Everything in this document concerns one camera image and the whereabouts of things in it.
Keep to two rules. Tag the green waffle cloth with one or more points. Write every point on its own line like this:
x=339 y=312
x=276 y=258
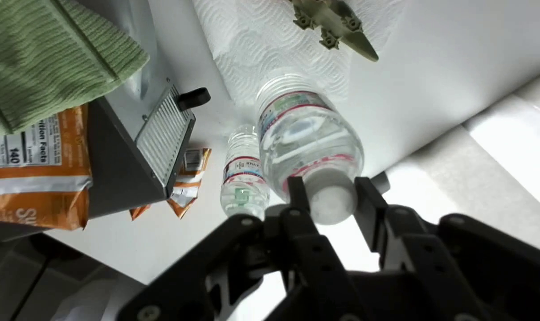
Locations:
x=57 y=53

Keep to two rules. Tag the orange snack bag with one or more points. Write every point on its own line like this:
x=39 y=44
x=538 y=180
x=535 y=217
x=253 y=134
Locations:
x=45 y=173

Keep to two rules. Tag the beige toy jet plane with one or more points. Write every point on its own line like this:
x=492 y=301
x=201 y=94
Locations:
x=337 y=23

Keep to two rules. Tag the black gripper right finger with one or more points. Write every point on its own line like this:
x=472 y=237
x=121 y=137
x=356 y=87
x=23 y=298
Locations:
x=385 y=226

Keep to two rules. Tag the clear water bottle red label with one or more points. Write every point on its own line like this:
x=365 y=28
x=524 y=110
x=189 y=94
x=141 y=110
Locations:
x=301 y=134

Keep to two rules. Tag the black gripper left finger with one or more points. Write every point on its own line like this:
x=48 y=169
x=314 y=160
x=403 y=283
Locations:
x=308 y=257

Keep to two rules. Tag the small orange snack packet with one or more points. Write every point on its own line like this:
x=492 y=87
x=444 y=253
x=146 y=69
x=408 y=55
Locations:
x=187 y=180

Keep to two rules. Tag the black box appliance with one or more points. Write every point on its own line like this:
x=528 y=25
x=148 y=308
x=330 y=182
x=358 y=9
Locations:
x=137 y=132

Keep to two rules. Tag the white paper towel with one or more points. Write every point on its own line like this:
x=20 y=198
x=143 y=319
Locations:
x=251 y=37

